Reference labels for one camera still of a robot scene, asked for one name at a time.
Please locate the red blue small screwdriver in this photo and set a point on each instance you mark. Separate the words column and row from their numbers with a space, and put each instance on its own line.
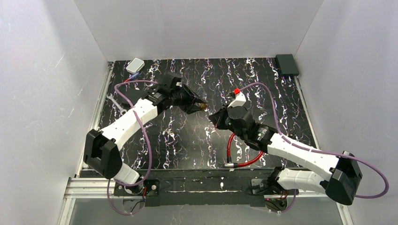
column 132, row 77

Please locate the brass padlock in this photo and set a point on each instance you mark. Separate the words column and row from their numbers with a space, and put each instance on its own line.
column 203, row 106

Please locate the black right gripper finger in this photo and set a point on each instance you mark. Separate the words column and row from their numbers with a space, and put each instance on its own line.
column 218, row 117
column 220, row 126

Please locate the aluminium frame rail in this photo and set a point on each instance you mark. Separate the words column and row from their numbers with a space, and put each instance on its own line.
column 87, row 187

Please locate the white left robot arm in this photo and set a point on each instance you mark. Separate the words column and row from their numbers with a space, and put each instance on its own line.
column 102, row 147

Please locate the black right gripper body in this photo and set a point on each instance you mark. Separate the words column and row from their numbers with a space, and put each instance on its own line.
column 219, row 118

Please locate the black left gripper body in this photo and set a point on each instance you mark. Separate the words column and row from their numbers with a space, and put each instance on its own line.
column 185, row 99

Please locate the black box in corner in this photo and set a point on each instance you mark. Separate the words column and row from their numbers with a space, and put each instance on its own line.
column 287, row 65

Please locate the silver open-end wrench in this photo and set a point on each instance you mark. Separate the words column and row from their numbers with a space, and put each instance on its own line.
column 121, row 109

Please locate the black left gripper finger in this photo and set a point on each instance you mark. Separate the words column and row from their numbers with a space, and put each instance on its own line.
column 193, row 96
column 193, row 109

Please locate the red cable lock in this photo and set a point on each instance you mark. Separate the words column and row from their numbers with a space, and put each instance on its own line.
column 238, row 155

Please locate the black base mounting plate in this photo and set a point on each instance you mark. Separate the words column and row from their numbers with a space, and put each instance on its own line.
column 202, row 187

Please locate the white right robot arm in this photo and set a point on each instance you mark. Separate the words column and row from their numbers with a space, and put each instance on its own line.
column 336, row 175

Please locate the white small box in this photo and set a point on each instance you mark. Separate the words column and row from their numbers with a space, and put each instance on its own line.
column 135, row 65

